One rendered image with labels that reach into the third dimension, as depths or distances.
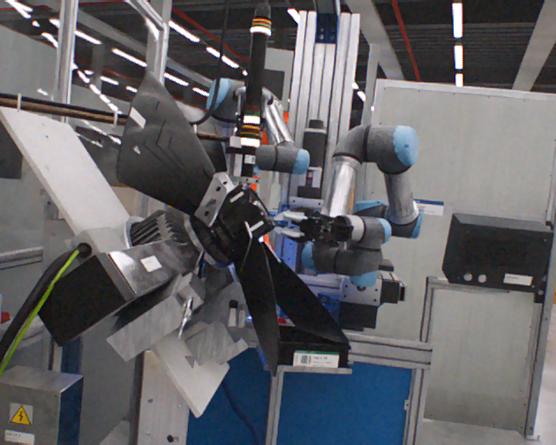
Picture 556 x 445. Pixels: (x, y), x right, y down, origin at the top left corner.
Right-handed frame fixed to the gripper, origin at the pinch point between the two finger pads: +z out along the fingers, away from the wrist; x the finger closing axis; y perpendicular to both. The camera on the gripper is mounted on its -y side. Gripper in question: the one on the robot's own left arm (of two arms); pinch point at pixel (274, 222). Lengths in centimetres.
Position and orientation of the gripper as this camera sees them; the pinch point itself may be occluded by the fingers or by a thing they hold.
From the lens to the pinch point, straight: 121.3
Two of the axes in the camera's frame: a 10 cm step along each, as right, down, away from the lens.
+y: 5.1, 2.1, -8.4
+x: -1.6, 9.8, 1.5
